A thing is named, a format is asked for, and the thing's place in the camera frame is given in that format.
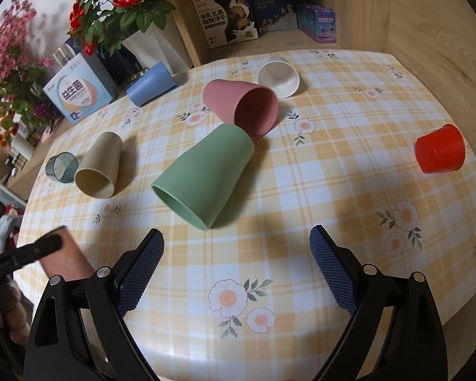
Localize red cup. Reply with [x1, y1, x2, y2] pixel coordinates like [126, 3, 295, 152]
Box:
[414, 124, 466, 174]

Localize small grey transparent cup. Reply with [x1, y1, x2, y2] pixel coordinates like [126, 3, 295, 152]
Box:
[45, 152, 79, 184]

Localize white vase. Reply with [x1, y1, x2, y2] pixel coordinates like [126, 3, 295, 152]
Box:
[121, 20, 193, 76]

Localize dusty pink cup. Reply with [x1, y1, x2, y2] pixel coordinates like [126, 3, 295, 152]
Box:
[37, 225, 96, 286]

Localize black and white biscuit box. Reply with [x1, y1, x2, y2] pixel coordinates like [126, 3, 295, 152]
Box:
[190, 0, 259, 49]

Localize person's left hand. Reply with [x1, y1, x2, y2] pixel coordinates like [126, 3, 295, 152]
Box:
[0, 284, 30, 344]

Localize silver can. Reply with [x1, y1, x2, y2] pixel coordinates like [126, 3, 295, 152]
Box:
[52, 45, 78, 68]

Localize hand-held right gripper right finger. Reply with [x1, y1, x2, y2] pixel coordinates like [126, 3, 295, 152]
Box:
[308, 224, 449, 381]

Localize blue cup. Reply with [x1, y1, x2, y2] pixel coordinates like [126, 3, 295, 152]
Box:
[126, 61, 177, 107]

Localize dark blue box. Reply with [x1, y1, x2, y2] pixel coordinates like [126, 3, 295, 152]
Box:
[249, 0, 298, 33]

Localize white and blue carton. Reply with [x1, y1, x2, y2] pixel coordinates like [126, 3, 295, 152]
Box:
[43, 52, 119, 124]

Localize purple box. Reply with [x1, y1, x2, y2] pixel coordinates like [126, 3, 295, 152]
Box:
[295, 3, 337, 44]

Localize wooden shelf unit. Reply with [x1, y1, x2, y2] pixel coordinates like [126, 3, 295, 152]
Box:
[153, 0, 476, 247]

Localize red rose bouquet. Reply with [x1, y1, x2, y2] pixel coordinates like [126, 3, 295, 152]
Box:
[67, 0, 177, 57]

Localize green cup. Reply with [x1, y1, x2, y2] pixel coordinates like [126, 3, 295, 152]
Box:
[151, 123, 256, 231]

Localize pink artificial flowers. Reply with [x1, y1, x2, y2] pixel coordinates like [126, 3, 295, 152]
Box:
[0, 0, 54, 147]

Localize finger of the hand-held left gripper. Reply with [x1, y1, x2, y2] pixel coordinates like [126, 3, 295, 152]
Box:
[0, 233, 63, 288]

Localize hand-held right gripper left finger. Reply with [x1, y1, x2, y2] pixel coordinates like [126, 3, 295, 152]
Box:
[23, 228, 165, 381]

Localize beige cup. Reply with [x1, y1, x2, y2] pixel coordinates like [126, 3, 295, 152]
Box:
[74, 131, 123, 199]

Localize white cup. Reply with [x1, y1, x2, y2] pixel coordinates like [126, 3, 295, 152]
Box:
[257, 56, 301, 99]

